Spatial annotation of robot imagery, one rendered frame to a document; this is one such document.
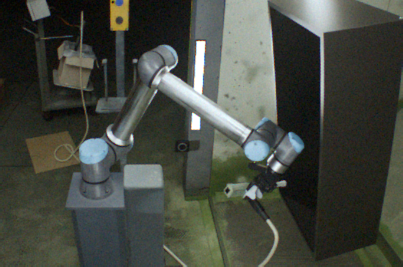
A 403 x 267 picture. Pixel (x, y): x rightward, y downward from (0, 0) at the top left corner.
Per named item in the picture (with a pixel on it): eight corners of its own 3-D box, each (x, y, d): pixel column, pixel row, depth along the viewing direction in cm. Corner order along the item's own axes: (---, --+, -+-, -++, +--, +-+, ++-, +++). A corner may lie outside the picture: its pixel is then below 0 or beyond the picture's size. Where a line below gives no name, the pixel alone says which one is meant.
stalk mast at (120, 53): (128, 181, 310) (125, -25, 237) (128, 186, 305) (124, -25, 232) (121, 181, 310) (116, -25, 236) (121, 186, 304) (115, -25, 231)
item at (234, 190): (255, 220, 156) (225, 180, 168) (248, 227, 158) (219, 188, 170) (309, 206, 190) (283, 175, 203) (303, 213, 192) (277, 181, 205)
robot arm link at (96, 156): (75, 176, 191) (71, 147, 183) (95, 160, 205) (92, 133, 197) (98, 186, 186) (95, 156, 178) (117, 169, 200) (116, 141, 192)
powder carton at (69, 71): (52, 67, 415) (60, 34, 403) (87, 74, 436) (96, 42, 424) (53, 84, 372) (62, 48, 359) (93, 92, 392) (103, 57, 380)
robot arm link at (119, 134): (90, 152, 204) (144, 43, 162) (109, 138, 218) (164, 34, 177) (111, 170, 202) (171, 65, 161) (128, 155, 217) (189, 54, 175)
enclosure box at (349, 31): (327, 178, 239) (331, -9, 182) (376, 244, 186) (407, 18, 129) (278, 191, 236) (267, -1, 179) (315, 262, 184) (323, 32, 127)
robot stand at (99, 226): (80, 287, 212) (65, 206, 183) (85, 250, 239) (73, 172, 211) (130, 286, 216) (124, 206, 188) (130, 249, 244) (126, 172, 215)
